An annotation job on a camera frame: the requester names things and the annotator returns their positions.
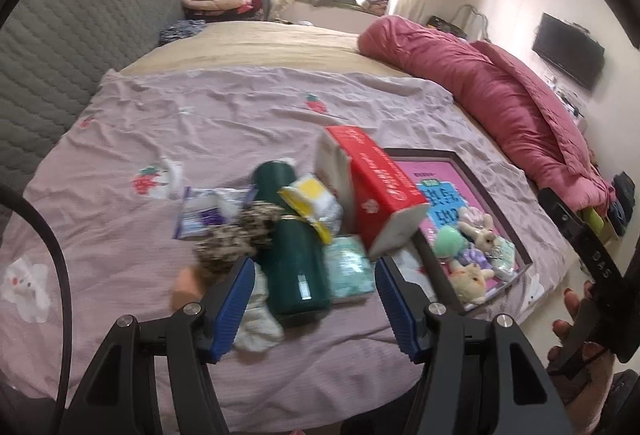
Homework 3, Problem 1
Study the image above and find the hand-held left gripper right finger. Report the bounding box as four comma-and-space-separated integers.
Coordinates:
375, 256, 576, 435

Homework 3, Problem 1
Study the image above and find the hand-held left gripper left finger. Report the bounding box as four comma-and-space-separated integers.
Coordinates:
62, 256, 257, 435

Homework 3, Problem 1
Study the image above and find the dark brown tray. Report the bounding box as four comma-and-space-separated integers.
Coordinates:
382, 148, 533, 316

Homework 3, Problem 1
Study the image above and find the beige plush keychain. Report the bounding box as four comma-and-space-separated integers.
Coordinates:
447, 265, 496, 306

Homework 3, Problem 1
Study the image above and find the green plush toy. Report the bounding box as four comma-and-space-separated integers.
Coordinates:
432, 225, 493, 271

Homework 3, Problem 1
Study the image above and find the cream bunny plush toy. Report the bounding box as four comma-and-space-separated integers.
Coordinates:
457, 210, 518, 281

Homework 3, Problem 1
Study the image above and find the yellow snack packet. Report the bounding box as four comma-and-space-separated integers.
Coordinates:
276, 174, 345, 246

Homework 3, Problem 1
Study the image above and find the person's right hand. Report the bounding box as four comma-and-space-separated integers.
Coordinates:
547, 287, 620, 435

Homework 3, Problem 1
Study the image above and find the white lace cloth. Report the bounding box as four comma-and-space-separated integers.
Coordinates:
232, 260, 286, 356

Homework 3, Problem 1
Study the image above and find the small peach object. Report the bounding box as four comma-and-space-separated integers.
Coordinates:
172, 265, 206, 311

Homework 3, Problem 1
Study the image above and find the navy fabric item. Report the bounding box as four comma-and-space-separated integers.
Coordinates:
602, 171, 637, 236

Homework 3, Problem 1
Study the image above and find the teal patterned tissue packet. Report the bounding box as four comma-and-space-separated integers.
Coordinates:
325, 235, 377, 305

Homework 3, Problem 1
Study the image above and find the leopard print scrunchie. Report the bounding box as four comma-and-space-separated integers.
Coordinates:
192, 201, 283, 276

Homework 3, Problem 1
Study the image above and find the dark green thermos bottle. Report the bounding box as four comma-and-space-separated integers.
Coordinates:
250, 159, 333, 316

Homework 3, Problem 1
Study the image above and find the purple white packet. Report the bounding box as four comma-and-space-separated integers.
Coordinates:
172, 185, 258, 241

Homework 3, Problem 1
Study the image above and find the red tissue pack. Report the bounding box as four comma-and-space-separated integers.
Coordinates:
314, 125, 431, 261

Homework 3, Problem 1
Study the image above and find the pink book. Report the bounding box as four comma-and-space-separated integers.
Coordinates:
400, 160, 526, 311

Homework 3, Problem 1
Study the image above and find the cluttered white cabinet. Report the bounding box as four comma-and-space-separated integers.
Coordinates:
545, 72, 588, 121

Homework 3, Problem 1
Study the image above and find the pink quilt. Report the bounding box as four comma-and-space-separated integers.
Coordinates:
357, 14, 613, 216

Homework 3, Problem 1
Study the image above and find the purple printed blanket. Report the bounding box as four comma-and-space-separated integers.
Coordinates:
0, 68, 571, 421

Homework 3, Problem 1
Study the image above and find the beige bed sheet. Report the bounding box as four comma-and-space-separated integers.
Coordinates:
120, 20, 451, 81

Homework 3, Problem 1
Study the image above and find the dark patterned cloth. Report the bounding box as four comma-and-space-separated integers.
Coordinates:
159, 19, 207, 47

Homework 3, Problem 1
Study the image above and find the black cable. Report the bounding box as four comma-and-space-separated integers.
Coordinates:
0, 185, 68, 421

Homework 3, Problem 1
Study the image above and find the black wall television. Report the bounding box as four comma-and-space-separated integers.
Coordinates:
531, 12, 606, 91

